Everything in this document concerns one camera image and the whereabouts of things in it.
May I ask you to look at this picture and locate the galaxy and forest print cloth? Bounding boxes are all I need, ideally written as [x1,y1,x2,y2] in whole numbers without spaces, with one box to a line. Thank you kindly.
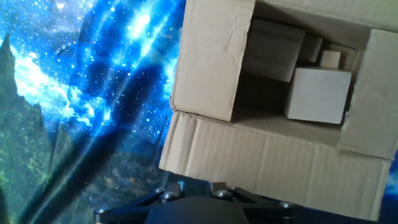
[0,0,398,224]

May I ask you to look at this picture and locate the tiny cardboard block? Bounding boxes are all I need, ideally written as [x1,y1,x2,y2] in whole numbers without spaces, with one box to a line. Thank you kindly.
[320,50,342,69]

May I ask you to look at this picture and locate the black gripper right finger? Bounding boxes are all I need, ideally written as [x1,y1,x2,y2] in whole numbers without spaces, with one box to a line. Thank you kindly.
[210,182,296,224]

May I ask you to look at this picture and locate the narrow cardboard block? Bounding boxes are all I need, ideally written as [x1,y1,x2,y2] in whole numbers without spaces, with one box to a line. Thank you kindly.
[300,34,324,63]

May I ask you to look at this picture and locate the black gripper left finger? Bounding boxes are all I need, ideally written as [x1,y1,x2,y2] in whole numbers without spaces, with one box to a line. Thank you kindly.
[94,182,184,224]

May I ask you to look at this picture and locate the cardboard box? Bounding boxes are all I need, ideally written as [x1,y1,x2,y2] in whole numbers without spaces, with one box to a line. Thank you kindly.
[159,0,398,222]

